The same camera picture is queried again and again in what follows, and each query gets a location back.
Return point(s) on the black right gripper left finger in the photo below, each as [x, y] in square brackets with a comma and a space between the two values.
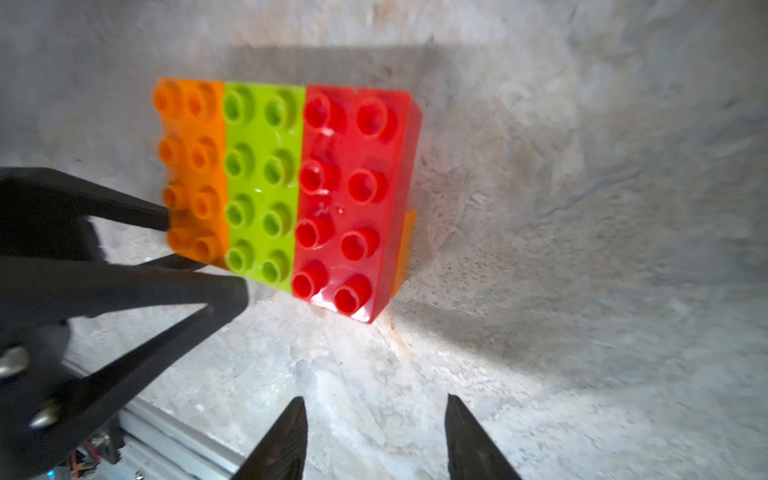
[281, 454]

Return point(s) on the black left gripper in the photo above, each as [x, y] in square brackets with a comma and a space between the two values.
[39, 393]

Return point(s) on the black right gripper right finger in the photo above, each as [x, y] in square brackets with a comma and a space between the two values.
[472, 454]

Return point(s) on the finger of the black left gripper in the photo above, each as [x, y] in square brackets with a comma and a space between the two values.
[45, 214]

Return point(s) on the red lego brick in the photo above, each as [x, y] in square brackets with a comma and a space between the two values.
[357, 160]

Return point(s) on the long orange lego brick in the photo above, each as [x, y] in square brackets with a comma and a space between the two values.
[192, 148]

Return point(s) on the lime green lego brick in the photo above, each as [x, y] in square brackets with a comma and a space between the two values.
[263, 133]

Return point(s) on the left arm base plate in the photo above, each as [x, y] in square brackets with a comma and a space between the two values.
[159, 446]

